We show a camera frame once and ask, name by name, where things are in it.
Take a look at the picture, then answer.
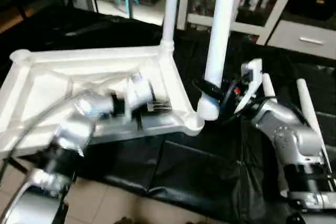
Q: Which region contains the white plastic table leg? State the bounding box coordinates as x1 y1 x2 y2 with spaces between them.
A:
160 0 182 52
261 72 279 105
296 78 332 173
196 0 238 122

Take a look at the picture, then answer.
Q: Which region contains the white plastic table top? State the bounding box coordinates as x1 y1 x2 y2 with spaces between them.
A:
0 42 206 159

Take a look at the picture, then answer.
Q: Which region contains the black work mat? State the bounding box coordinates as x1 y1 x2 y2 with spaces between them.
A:
0 5 336 224

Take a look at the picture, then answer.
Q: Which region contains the white drawer unit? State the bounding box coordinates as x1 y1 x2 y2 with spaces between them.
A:
267 19 336 60

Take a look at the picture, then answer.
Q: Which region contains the white glass door cabinet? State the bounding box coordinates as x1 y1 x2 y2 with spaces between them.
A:
176 0 303 45

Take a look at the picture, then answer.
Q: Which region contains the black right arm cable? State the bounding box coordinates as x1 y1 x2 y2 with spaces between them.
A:
219 80 310 130

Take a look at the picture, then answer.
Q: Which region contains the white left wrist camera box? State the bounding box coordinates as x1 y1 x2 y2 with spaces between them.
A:
123 72 159 118

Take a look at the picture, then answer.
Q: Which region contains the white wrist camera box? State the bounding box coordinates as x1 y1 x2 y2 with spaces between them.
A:
123 72 159 118
233 58 264 115

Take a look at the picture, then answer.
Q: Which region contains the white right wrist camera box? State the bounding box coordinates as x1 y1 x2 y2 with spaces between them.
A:
233 58 264 115

